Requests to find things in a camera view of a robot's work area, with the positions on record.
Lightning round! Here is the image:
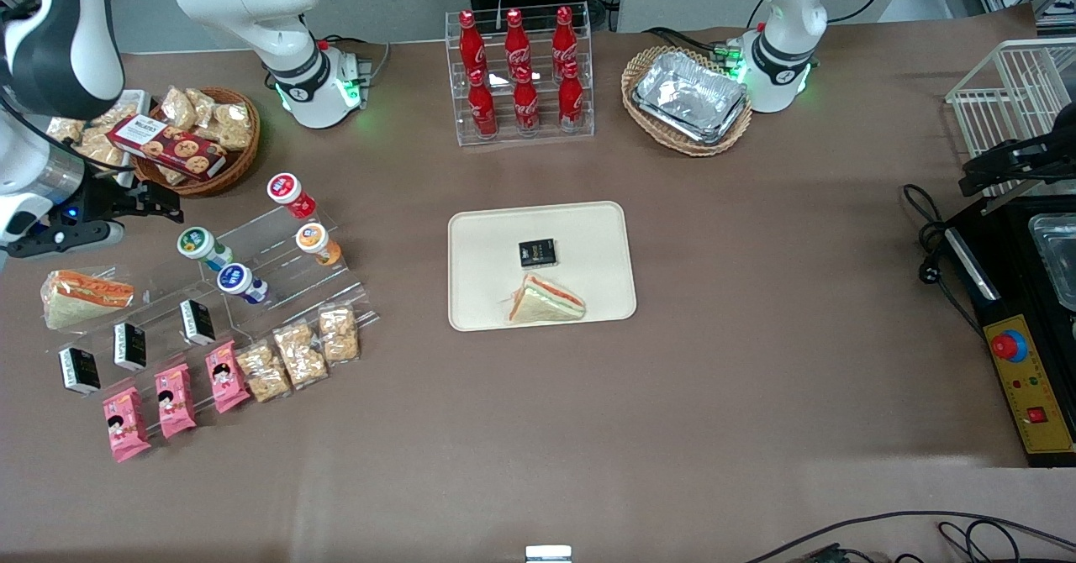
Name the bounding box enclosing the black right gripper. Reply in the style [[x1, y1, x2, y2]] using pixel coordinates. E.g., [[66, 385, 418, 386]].
[[80, 178, 185, 222]]

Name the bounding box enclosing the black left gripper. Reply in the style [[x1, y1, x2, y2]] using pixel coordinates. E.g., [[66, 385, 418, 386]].
[[961, 124, 1076, 198]]

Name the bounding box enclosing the green cap gum bottle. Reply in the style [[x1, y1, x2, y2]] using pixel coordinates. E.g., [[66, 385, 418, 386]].
[[177, 227, 235, 272]]

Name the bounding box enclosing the steel food tray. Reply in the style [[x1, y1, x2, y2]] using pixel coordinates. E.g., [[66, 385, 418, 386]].
[[1027, 213, 1076, 312]]

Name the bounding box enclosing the blue cap gum bottle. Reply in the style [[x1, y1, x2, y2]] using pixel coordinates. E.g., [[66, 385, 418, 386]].
[[216, 263, 269, 306]]

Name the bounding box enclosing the red cap gum bottle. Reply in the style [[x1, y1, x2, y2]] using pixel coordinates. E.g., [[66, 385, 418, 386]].
[[266, 173, 318, 220]]

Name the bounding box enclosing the orange cap gum bottle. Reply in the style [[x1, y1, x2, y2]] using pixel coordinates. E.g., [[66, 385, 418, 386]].
[[295, 223, 342, 267]]

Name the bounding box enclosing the beige plastic tray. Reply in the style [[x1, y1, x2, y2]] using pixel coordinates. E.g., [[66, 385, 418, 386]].
[[447, 201, 637, 332]]

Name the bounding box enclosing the silver machine lid bar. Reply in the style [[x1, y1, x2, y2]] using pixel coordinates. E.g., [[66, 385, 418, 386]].
[[979, 192, 1047, 215]]

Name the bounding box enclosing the red cookie box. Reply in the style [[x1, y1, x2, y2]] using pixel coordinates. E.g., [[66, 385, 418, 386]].
[[106, 114, 228, 182]]

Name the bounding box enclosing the dark wicker snack basket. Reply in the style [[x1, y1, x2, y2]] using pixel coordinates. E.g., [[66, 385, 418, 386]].
[[130, 87, 261, 199]]

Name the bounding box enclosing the wrapped triangle sandwich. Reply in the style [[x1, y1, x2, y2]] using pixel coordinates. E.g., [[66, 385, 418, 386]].
[[40, 267, 137, 331], [507, 273, 587, 325]]

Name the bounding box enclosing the black and white small box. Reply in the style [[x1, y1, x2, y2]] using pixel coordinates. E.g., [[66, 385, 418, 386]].
[[113, 321, 149, 371], [57, 345, 102, 396], [179, 298, 217, 347]]

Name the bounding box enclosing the black sealing machine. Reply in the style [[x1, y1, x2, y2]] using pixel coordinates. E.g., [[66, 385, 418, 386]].
[[941, 185, 1076, 469]]

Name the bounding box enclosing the clear acrylic stepped stand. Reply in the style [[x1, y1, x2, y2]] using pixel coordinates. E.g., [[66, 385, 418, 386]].
[[50, 204, 381, 389]]

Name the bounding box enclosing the pink snack packet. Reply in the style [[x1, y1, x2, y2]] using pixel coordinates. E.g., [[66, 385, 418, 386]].
[[153, 362, 198, 439], [102, 385, 153, 463], [204, 339, 251, 414]]

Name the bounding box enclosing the red emergency stop button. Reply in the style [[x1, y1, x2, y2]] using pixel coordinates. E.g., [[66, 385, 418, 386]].
[[990, 329, 1030, 364]]

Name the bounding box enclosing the clear bag of nut brittle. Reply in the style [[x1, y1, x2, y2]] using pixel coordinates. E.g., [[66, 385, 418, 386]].
[[317, 303, 362, 366], [235, 340, 293, 403], [273, 319, 330, 389]]

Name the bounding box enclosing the red cola bottle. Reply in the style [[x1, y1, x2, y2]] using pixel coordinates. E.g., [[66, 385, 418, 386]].
[[551, 6, 580, 68], [467, 69, 498, 138], [513, 66, 541, 134], [503, 8, 531, 72], [558, 61, 585, 129], [458, 10, 488, 76]]

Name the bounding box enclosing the aluminium foil container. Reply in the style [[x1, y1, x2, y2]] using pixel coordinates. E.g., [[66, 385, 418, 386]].
[[632, 50, 749, 145]]

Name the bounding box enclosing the clear acrylic bottle rack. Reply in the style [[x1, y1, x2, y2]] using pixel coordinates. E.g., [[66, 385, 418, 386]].
[[445, 3, 595, 147]]

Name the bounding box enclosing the light wicker basket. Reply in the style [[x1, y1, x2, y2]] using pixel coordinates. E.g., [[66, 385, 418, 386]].
[[621, 45, 753, 157]]

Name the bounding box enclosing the white wire rack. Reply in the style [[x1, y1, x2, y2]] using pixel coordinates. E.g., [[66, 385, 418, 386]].
[[945, 38, 1076, 204]]

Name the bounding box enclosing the silver machine handle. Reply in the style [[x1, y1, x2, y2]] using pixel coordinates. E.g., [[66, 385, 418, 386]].
[[946, 227, 1001, 302]]

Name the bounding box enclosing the black power cable with plug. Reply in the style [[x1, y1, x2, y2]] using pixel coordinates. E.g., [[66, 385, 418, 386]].
[[902, 183, 984, 337]]

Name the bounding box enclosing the grey arm base cable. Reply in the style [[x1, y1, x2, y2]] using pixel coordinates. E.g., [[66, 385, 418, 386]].
[[319, 35, 393, 82]]

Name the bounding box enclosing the black arm base cable bundle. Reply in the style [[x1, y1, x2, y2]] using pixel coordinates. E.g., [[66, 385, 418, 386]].
[[643, 27, 742, 65]]

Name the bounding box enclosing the long black floor cable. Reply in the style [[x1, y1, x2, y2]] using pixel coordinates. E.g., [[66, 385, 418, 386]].
[[744, 510, 1076, 563]]

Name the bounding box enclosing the looped black floor cable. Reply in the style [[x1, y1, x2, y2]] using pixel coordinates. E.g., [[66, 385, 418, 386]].
[[937, 519, 1076, 563]]

